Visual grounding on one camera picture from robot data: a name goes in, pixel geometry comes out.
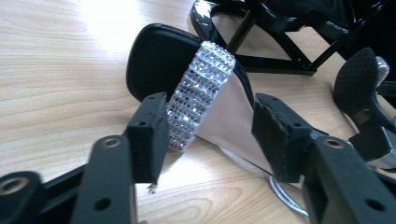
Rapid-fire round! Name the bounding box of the red and black shoe rack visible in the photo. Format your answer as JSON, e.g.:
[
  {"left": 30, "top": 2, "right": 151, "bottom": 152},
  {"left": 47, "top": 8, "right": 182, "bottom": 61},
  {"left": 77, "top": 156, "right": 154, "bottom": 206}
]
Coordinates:
[{"left": 190, "top": 0, "right": 396, "bottom": 77}]

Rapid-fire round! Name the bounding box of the rhinestone strap sandal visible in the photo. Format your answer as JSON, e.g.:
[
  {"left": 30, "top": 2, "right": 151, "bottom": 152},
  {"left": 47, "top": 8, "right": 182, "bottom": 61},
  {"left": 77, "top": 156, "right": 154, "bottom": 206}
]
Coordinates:
[
  {"left": 332, "top": 47, "right": 396, "bottom": 171},
  {"left": 125, "top": 22, "right": 312, "bottom": 218}
]

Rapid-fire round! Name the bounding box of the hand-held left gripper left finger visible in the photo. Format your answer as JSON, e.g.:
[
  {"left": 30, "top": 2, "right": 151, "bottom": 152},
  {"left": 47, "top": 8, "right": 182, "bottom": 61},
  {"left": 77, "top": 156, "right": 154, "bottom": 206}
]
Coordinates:
[{"left": 70, "top": 91, "right": 171, "bottom": 224}]

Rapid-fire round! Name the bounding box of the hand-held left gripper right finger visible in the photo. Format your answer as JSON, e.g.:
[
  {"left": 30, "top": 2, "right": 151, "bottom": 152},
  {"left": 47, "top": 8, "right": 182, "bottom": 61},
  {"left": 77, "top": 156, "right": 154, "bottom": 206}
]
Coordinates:
[{"left": 251, "top": 92, "right": 396, "bottom": 224}]

